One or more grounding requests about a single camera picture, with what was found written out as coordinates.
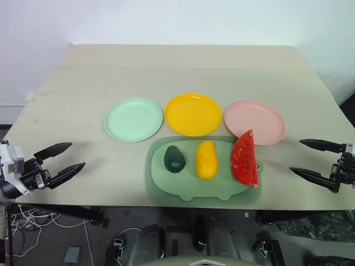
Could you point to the pink plate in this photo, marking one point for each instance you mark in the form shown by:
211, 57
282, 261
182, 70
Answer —
253, 119

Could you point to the mint green plate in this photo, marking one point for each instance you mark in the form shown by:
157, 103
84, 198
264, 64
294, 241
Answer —
133, 119

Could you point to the green pig-shaped cutting board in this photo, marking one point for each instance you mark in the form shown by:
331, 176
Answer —
177, 191

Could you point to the black upright post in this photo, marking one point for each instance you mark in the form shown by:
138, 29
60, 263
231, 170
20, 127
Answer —
200, 232

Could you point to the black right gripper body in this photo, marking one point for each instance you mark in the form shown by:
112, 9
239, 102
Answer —
342, 173

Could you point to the yellow plate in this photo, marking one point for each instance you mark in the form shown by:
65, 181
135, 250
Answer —
193, 115

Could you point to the red watermelon slice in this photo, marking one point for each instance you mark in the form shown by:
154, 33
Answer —
245, 163

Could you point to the grey robot body front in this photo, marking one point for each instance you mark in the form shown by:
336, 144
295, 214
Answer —
205, 261

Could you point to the black table frame bar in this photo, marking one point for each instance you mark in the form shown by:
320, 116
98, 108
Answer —
72, 214

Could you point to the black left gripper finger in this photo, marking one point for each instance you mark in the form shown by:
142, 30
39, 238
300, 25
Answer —
54, 150
66, 172

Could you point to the yellow mango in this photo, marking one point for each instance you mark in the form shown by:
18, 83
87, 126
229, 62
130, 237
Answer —
206, 160

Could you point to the grey foot pedal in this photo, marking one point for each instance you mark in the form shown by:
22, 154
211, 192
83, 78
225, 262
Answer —
72, 254

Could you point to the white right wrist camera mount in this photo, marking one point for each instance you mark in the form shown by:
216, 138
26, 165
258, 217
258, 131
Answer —
350, 148

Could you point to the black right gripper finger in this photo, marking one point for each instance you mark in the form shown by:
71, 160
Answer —
321, 144
312, 175

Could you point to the dark green avocado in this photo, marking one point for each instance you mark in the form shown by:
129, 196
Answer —
174, 160

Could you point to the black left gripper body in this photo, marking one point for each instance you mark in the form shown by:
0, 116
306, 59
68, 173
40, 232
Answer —
32, 177

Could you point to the black metal bracket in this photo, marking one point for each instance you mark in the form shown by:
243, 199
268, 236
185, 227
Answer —
269, 249
117, 248

